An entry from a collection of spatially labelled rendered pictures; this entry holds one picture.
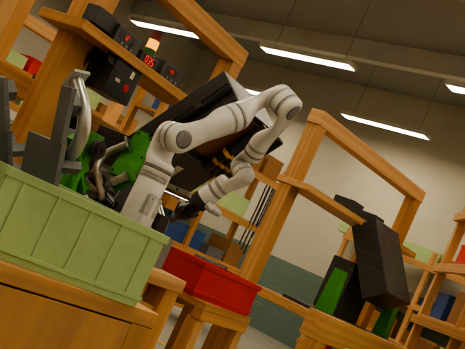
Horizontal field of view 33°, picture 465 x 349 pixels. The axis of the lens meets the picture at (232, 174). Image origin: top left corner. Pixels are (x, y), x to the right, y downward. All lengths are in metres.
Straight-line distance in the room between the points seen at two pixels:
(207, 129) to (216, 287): 0.62
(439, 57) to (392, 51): 0.73
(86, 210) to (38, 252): 0.13
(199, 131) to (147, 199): 0.26
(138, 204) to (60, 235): 0.75
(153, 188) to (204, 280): 0.48
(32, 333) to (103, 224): 0.26
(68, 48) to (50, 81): 0.15
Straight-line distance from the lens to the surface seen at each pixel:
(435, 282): 6.88
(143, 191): 2.35
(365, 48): 11.75
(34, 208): 1.59
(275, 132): 2.63
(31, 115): 3.13
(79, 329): 1.71
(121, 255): 1.71
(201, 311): 2.66
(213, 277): 2.73
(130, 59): 3.23
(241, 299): 2.86
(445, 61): 11.04
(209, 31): 3.77
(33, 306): 1.62
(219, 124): 2.43
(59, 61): 3.15
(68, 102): 1.67
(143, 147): 3.08
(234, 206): 9.46
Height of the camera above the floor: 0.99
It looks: 5 degrees up
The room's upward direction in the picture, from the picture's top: 25 degrees clockwise
